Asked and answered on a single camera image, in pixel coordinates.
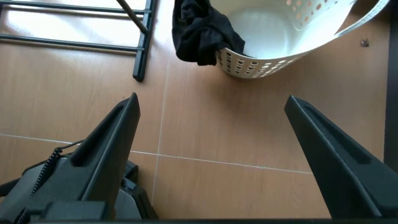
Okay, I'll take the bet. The white laundry basket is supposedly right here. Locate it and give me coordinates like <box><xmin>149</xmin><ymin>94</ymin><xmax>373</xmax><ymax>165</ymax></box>
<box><xmin>211</xmin><ymin>0</ymin><xmax>391</xmax><ymax>79</ymax></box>

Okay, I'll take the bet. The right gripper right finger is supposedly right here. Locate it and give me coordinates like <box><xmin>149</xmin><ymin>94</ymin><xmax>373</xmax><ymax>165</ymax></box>
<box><xmin>284</xmin><ymin>95</ymin><xmax>398</xmax><ymax>218</ymax></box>

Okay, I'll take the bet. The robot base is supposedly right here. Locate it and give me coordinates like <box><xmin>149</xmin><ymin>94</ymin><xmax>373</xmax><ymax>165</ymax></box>
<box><xmin>0</xmin><ymin>139</ymin><xmax>158</xmax><ymax>220</ymax></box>

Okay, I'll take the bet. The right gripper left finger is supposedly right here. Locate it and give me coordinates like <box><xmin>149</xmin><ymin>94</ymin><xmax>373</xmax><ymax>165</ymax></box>
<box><xmin>26</xmin><ymin>92</ymin><xmax>141</xmax><ymax>220</ymax></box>

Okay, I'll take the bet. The black clothes rack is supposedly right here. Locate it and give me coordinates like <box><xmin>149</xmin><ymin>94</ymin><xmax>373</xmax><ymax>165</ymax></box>
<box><xmin>0</xmin><ymin>0</ymin><xmax>158</xmax><ymax>82</ymax></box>

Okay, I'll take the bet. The black garment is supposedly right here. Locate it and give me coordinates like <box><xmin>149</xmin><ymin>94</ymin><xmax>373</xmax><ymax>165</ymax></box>
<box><xmin>172</xmin><ymin>0</ymin><xmax>246</xmax><ymax>67</ymax></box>

